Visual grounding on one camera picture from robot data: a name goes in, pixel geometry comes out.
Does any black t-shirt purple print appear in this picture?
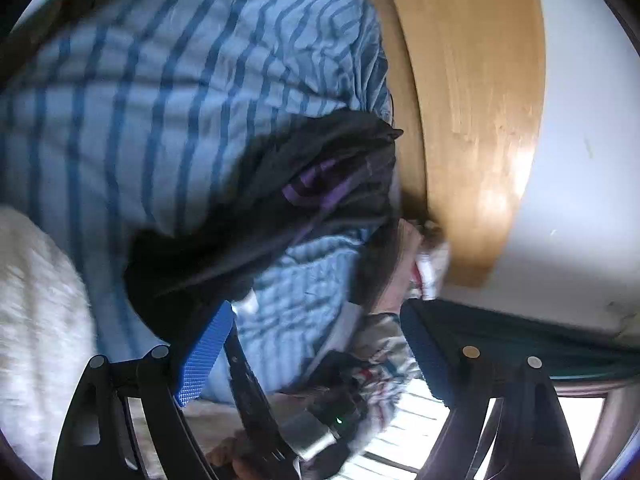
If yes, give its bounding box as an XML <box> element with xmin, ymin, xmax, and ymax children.
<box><xmin>124</xmin><ymin>110</ymin><xmax>402</xmax><ymax>344</ymax></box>

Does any patterned white garment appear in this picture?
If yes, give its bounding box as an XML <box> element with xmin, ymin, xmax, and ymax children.
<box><xmin>324</xmin><ymin>219</ymin><xmax>450</xmax><ymax>456</ymax></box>

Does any blue striped bed sheet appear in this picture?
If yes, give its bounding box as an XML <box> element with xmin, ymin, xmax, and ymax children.
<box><xmin>1</xmin><ymin>0</ymin><xmax>392</xmax><ymax>393</ymax></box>

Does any person's right hand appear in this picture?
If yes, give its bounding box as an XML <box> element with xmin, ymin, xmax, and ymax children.
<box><xmin>205</xmin><ymin>437</ymin><xmax>266</xmax><ymax>480</ymax></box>

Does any white fluffy blanket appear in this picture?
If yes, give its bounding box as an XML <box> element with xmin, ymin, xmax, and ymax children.
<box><xmin>1</xmin><ymin>206</ymin><xmax>98</xmax><ymax>479</ymax></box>

